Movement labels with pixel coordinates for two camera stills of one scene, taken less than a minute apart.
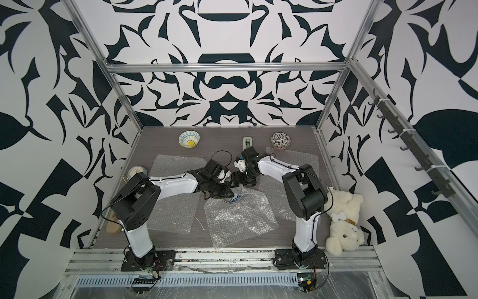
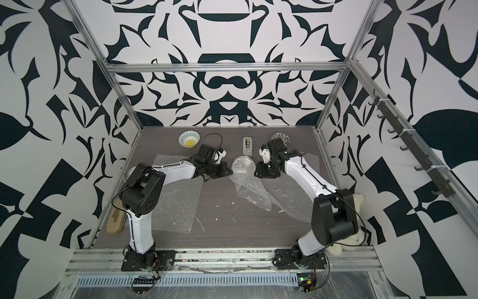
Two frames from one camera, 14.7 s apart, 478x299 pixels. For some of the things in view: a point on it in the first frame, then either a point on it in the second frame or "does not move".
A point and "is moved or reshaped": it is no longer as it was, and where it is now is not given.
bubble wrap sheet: [231, 223] is moved or reshaped
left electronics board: [141, 285] does not move
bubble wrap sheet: [177, 213] does not move
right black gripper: [236, 179] to [260, 172]
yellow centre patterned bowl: [188, 139] does not move
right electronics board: [306, 281] does not move
